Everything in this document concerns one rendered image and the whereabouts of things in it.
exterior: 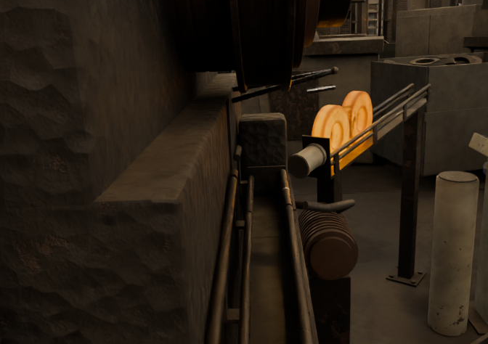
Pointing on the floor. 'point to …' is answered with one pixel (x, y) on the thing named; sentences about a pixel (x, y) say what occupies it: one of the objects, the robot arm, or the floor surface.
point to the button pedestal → (478, 316)
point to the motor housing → (329, 272)
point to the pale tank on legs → (379, 11)
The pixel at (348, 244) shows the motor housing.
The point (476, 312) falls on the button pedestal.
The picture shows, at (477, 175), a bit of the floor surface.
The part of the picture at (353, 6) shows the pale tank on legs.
